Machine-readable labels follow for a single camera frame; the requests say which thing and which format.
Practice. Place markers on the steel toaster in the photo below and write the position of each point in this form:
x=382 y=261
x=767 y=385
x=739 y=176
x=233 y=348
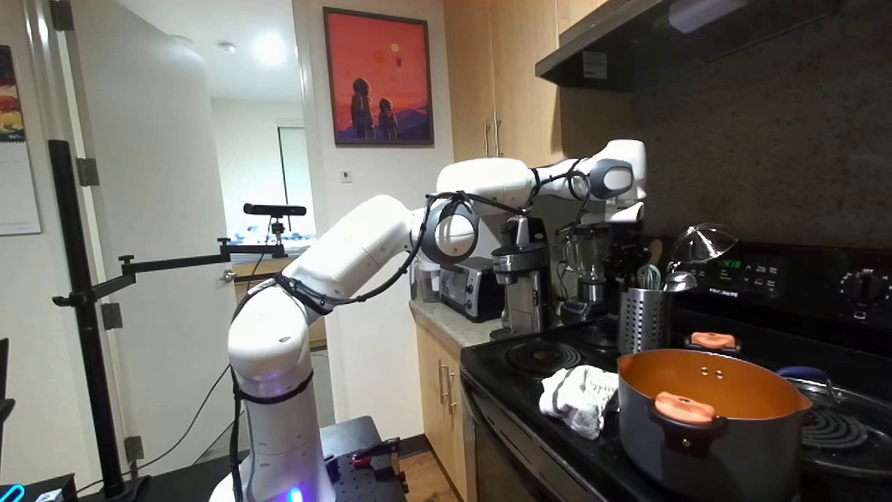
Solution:
x=473 y=288

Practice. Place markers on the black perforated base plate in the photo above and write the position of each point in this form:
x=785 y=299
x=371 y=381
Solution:
x=362 y=465

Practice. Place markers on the range hood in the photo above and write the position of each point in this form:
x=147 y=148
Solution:
x=629 y=45

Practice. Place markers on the wooden cabinets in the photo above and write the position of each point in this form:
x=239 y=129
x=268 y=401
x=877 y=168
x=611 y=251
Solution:
x=445 y=413
x=500 y=105

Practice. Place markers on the lower wooden cabinets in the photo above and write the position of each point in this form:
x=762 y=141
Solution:
x=445 y=413

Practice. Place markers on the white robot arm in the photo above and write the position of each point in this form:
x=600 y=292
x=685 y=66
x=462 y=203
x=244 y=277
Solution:
x=362 y=257

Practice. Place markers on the red framed wall picture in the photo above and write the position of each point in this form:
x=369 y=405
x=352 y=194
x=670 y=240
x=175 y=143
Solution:
x=377 y=80

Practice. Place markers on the white dish cloth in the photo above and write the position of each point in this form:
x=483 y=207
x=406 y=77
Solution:
x=578 y=396

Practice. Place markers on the metal ladle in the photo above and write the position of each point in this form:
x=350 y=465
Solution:
x=697 y=247

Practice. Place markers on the orange pot with handles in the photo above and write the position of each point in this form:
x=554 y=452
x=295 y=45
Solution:
x=711 y=427

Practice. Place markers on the steel coffee maker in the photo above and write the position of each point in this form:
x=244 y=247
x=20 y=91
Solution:
x=520 y=271

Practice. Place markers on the upper wooden cabinets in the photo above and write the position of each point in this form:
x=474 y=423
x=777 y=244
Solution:
x=500 y=105

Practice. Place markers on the black kitchen stove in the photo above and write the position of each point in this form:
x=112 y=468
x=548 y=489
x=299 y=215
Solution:
x=815 y=316

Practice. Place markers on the perforated steel utensil holder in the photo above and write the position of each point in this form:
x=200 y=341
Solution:
x=639 y=318

